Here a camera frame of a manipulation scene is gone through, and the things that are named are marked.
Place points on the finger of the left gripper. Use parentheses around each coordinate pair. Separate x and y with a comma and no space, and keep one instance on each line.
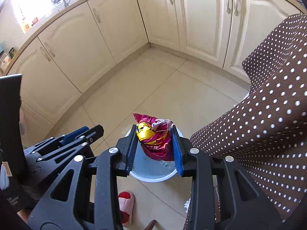
(71,137)
(89,137)

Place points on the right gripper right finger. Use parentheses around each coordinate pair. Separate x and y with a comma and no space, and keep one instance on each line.
(223,195)

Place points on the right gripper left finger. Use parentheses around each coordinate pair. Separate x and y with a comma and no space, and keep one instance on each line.
(85,194)

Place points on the magenta yellow snack wrapper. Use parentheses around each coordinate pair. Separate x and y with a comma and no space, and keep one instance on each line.
(155,137)

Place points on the light blue trash bin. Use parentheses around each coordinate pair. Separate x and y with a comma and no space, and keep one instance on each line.
(148,170)

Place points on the pink red slipper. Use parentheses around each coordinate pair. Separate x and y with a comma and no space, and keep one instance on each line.
(126,205)

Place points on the brown polka dot tablecloth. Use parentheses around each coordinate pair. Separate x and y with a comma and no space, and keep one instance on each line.
(266,131)

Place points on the clear jar white label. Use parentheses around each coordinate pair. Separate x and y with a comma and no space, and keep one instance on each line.
(5,60)

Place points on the cream base cabinets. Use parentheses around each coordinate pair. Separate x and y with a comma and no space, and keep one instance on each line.
(79,48)

